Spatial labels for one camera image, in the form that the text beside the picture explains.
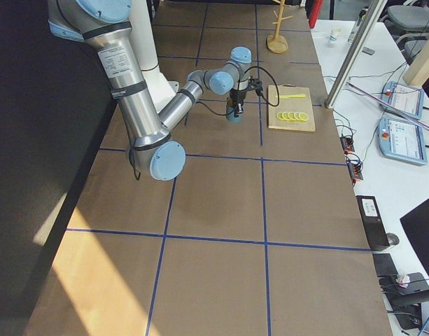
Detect orange black adapter near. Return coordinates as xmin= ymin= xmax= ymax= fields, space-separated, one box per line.
xmin=346 ymin=157 xmax=363 ymax=183

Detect wooden cutting board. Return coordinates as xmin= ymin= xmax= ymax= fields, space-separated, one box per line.
xmin=267 ymin=85 xmax=316 ymax=132

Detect grey office chair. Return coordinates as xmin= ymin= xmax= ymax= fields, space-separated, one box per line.
xmin=381 ymin=1 xmax=429 ymax=62

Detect orange black adapter far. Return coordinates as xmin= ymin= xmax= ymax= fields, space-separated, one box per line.
xmin=340 ymin=136 xmax=355 ymax=154

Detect near teach pendant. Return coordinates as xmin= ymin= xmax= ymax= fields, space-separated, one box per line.
xmin=378 ymin=118 xmax=428 ymax=166

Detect white paper cup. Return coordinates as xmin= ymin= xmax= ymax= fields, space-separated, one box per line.
xmin=328 ymin=27 xmax=341 ymax=47

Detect teal mug yellow inside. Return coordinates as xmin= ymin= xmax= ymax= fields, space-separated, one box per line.
xmin=226 ymin=98 xmax=242 ymax=123

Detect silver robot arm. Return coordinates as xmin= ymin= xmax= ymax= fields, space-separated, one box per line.
xmin=48 ymin=1 xmax=185 ymax=181
xmin=159 ymin=46 xmax=253 ymax=130

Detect far teach pendant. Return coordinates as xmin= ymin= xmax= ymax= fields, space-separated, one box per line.
xmin=381 ymin=81 xmax=425 ymax=120

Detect orange black adapter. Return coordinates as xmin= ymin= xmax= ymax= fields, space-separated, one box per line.
xmin=340 ymin=136 xmax=355 ymax=154
xmin=346 ymin=157 xmax=363 ymax=183

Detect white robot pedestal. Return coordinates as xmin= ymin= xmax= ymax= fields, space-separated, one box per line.
xmin=129 ymin=0 xmax=176 ymax=112

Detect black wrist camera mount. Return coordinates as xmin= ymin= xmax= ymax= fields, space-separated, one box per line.
xmin=247 ymin=78 xmax=263 ymax=97

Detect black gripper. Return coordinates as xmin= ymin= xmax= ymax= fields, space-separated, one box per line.
xmin=229 ymin=89 xmax=246 ymax=117

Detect black monitor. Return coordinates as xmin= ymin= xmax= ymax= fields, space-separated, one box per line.
xmin=400 ymin=199 xmax=429 ymax=276

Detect aluminium frame post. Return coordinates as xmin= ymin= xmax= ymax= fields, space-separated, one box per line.
xmin=325 ymin=0 xmax=387 ymax=109

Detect black mini computer box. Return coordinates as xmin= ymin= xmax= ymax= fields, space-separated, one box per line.
xmin=356 ymin=195 xmax=390 ymax=251

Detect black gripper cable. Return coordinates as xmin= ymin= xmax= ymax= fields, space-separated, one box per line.
xmin=196 ymin=66 xmax=280 ymax=117

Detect yellow plastic knife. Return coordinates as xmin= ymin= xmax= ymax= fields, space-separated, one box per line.
xmin=275 ymin=94 xmax=306 ymax=99

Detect teach pendant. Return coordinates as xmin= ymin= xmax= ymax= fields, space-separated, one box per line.
xmin=381 ymin=81 xmax=425 ymax=120
xmin=378 ymin=118 xmax=428 ymax=166

